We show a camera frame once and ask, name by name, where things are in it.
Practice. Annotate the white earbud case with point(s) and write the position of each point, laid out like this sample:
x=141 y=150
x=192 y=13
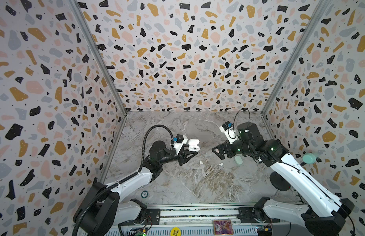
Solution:
x=193 y=145

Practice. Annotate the mint green microphone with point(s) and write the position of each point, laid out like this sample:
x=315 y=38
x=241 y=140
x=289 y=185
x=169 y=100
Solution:
x=293 y=172

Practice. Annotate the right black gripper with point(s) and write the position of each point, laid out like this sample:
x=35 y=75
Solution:
x=227 y=147

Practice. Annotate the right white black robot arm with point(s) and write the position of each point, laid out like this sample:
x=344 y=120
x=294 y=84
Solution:
x=324 y=213

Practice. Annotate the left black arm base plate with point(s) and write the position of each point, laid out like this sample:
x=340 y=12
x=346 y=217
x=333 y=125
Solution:
x=147 y=217

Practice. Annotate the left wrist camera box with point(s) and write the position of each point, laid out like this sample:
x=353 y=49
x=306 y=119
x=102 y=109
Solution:
x=178 y=142

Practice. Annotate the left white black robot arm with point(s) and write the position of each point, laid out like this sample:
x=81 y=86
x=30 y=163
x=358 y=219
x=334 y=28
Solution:
x=103 y=205

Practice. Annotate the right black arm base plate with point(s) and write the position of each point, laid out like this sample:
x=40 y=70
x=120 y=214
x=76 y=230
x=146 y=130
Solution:
x=250 y=215

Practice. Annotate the yellow round sticker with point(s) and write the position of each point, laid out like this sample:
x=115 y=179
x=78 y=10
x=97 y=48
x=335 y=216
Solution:
x=175 y=232

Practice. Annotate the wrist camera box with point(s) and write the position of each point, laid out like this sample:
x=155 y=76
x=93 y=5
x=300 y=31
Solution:
x=178 y=142
x=227 y=128

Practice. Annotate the teal ring poker chip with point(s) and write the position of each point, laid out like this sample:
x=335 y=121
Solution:
x=144 y=194

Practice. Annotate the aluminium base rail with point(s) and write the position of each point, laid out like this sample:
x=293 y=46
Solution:
x=197 y=220

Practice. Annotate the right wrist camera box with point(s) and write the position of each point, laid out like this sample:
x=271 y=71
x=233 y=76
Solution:
x=227 y=128

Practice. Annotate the mint green earbud case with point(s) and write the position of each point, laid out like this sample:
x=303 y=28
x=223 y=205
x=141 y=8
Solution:
x=238 y=160

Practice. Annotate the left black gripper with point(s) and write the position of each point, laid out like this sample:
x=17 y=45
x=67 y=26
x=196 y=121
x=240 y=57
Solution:
x=179 y=157

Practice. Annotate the pink square card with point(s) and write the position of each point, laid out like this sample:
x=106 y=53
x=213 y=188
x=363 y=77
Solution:
x=223 y=227

